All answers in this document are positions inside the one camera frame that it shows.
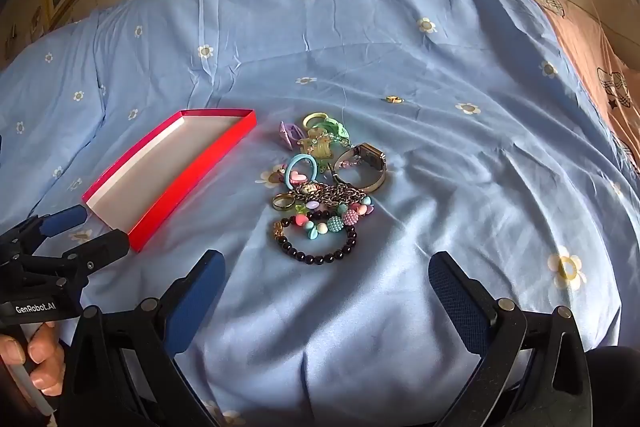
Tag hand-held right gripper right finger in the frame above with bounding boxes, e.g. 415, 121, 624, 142
428, 250, 604, 427

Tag dark bead bracelet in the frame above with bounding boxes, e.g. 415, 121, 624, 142
271, 217, 359, 267

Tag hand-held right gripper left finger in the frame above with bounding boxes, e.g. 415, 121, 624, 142
59, 249, 227, 427

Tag pink printed blanket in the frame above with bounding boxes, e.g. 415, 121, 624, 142
515, 0, 640, 190

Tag person's left hand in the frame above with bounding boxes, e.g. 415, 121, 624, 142
0, 322, 67, 389

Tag brown bangle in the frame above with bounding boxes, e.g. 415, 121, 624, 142
332, 142, 389, 190

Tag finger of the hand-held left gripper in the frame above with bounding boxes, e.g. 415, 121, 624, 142
22, 229, 131, 294
0, 205, 90, 266

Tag blue hair tie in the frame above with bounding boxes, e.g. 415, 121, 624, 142
284, 153, 319, 186

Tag colourful bead bracelet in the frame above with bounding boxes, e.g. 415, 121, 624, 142
292, 201, 376, 241

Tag purple hair tie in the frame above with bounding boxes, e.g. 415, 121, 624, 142
278, 120, 306, 150

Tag blue floral bedsheet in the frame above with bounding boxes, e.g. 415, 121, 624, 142
0, 0, 640, 427

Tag red cardboard box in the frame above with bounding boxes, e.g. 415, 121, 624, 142
81, 109, 258, 253

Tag metal chain bracelet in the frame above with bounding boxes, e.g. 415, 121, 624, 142
295, 183, 374, 208

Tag green hair tie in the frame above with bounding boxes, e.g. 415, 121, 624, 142
320, 117, 354, 144

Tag yellow square pendant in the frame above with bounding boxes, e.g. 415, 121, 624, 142
307, 132, 336, 160

